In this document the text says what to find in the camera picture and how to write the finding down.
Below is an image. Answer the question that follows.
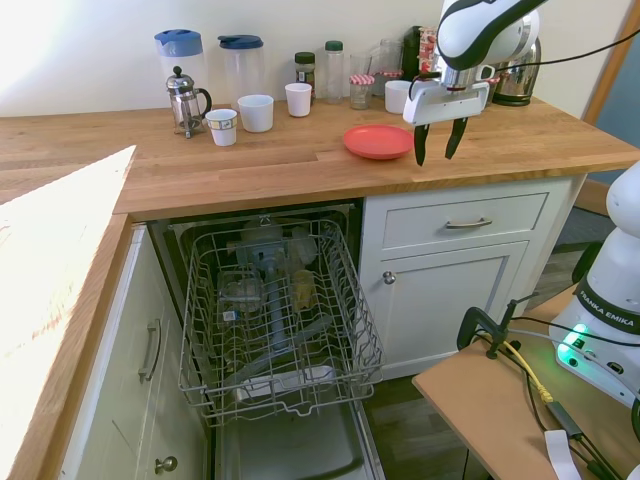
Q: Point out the red plastic plate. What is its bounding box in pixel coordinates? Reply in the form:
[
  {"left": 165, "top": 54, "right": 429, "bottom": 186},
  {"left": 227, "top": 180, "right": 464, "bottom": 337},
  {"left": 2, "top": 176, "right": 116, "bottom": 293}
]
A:
[{"left": 342, "top": 124, "right": 416, "bottom": 162}]

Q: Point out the white drawer front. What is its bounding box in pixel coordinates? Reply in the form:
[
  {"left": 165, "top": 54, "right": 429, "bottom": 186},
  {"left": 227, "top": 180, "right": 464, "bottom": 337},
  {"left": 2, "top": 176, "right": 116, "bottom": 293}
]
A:
[{"left": 383, "top": 191, "right": 550, "bottom": 252}]

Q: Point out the grey wire dishwasher rack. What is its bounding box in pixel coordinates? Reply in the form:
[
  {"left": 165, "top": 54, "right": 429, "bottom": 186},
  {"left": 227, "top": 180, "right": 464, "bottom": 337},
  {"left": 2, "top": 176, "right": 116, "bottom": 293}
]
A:
[{"left": 177, "top": 218, "right": 386, "bottom": 427}]

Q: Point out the spice jar dark lid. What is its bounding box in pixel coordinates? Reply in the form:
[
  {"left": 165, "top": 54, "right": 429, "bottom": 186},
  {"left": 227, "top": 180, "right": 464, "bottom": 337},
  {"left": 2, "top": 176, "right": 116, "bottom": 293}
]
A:
[{"left": 293, "top": 51, "right": 317, "bottom": 100}]

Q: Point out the red white carton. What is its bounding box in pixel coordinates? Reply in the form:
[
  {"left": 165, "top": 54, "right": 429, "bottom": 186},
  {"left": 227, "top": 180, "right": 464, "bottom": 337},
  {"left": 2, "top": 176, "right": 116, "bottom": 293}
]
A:
[{"left": 418, "top": 25, "right": 441, "bottom": 77}]

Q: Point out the clear drinking glass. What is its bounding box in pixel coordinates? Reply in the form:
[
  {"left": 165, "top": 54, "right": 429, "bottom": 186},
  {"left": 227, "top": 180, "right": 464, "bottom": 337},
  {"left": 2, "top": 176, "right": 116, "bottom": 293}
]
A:
[{"left": 349, "top": 52, "right": 374, "bottom": 79}]

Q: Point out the metal cabinet bar handle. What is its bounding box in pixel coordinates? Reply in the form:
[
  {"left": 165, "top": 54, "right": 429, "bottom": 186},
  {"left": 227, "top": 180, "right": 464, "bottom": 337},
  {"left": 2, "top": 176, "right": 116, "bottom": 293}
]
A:
[{"left": 137, "top": 319, "right": 163, "bottom": 384}]

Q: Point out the clear pitcher dark-blue lid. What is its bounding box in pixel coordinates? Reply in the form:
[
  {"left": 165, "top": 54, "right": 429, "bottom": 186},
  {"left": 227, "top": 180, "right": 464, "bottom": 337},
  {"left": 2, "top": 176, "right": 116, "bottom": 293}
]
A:
[{"left": 216, "top": 34, "right": 267, "bottom": 110}]

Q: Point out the white mug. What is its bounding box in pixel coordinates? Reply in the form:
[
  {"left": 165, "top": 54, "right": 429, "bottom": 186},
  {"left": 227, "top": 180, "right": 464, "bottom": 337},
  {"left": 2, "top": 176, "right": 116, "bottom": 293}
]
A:
[{"left": 383, "top": 79, "right": 414, "bottom": 115}]

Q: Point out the white cabinet door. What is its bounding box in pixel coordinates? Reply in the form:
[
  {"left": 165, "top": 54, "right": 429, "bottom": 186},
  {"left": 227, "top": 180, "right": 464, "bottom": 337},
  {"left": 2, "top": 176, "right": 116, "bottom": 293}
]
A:
[{"left": 378, "top": 240, "right": 531, "bottom": 372}]

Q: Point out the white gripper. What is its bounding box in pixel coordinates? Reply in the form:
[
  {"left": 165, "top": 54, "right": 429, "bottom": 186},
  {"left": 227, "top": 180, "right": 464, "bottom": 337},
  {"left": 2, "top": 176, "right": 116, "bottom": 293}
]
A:
[{"left": 402, "top": 79, "right": 492, "bottom": 167}]

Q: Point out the yellow cable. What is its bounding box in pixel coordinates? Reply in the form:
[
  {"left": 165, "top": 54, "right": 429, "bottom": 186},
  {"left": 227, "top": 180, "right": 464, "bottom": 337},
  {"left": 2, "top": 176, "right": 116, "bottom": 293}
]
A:
[{"left": 501, "top": 339, "right": 554, "bottom": 404}]

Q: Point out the yellow item in dishwasher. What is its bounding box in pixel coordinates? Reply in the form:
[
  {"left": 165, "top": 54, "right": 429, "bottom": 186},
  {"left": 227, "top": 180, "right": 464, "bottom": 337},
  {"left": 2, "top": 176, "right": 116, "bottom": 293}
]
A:
[{"left": 291, "top": 269, "right": 317, "bottom": 310}]

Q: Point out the white tape strip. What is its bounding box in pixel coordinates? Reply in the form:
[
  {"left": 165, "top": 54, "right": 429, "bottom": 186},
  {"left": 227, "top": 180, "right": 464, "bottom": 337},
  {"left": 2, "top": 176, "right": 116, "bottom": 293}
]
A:
[{"left": 543, "top": 429, "right": 582, "bottom": 480}]

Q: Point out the wide white cup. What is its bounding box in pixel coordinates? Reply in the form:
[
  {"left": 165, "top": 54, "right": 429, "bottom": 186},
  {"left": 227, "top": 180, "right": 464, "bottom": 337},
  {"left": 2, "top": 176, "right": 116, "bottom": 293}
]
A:
[{"left": 236, "top": 93, "right": 276, "bottom": 134}]

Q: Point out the clear bottle green lid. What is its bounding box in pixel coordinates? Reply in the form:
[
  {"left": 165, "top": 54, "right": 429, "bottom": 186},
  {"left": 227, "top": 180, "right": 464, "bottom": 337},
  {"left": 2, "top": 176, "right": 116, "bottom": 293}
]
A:
[{"left": 324, "top": 40, "right": 347, "bottom": 105}]

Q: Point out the stainless steel electric kettle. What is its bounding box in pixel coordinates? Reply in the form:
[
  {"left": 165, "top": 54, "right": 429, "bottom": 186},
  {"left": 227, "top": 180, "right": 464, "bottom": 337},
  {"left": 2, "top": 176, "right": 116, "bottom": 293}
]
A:
[{"left": 491, "top": 36, "right": 543, "bottom": 107}]

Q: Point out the open dishwasher door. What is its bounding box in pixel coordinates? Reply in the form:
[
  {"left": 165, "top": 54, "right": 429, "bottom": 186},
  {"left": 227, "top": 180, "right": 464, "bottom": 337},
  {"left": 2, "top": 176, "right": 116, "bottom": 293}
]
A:
[{"left": 213, "top": 398, "right": 387, "bottom": 480}]

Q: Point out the brown wooden mounting board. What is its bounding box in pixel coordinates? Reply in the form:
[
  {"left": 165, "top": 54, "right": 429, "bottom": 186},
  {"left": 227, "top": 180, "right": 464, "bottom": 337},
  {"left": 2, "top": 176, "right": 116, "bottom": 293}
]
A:
[{"left": 411, "top": 338, "right": 640, "bottom": 480}]

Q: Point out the large clear glass jar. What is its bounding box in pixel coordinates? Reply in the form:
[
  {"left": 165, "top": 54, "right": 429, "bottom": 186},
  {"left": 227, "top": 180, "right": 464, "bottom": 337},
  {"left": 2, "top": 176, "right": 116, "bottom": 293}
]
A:
[{"left": 371, "top": 38, "right": 405, "bottom": 76}]

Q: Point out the tall white cup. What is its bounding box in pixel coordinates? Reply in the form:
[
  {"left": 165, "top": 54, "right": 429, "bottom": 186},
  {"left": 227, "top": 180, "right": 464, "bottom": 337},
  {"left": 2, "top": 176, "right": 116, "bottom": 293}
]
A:
[{"left": 284, "top": 82, "right": 314, "bottom": 119}]

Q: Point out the clear glass container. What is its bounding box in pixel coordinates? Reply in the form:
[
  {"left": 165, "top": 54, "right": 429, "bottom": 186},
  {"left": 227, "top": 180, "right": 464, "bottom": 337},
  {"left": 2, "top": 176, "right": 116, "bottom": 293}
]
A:
[{"left": 216, "top": 278, "right": 265, "bottom": 315}]

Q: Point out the patterned paper cup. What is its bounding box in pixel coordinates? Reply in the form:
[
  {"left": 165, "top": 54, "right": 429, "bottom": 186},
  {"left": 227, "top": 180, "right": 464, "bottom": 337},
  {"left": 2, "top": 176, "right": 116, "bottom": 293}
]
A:
[{"left": 204, "top": 108, "right": 238, "bottom": 148}]

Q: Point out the black C-clamp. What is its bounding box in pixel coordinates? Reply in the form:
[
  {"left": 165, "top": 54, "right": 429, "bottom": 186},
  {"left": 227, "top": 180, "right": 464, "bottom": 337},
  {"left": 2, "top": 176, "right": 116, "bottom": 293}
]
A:
[{"left": 456, "top": 298, "right": 522, "bottom": 361}]

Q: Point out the black cable adapter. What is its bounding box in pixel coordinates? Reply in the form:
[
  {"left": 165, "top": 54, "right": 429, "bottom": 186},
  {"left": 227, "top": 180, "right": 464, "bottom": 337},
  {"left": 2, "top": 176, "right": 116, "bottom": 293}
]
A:
[{"left": 544, "top": 399, "right": 585, "bottom": 442}]

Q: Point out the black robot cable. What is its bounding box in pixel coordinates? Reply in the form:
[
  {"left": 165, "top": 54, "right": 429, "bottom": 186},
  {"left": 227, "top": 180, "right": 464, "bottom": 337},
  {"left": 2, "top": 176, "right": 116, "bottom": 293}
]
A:
[{"left": 479, "top": 28, "right": 640, "bottom": 70}]

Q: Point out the clear pitcher light-blue lid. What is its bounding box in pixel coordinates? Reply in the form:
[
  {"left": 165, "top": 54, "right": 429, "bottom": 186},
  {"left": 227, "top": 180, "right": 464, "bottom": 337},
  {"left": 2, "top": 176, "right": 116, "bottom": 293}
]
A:
[{"left": 153, "top": 29, "right": 204, "bottom": 104}]

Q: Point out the glass french press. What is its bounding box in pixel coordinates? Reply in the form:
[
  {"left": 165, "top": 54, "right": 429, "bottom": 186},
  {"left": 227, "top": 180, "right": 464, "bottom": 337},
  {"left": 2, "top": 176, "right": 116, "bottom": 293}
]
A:
[{"left": 165, "top": 65, "right": 214, "bottom": 140}]

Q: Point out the black coffee appliance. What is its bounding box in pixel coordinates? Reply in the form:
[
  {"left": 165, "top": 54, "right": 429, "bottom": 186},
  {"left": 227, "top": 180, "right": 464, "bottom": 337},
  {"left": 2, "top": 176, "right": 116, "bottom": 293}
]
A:
[{"left": 401, "top": 25, "right": 424, "bottom": 82}]

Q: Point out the metal drawer bar handle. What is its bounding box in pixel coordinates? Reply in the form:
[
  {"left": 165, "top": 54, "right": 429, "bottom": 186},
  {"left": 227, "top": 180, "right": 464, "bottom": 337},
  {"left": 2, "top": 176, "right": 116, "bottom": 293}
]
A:
[{"left": 445, "top": 216, "right": 494, "bottom": 231}]

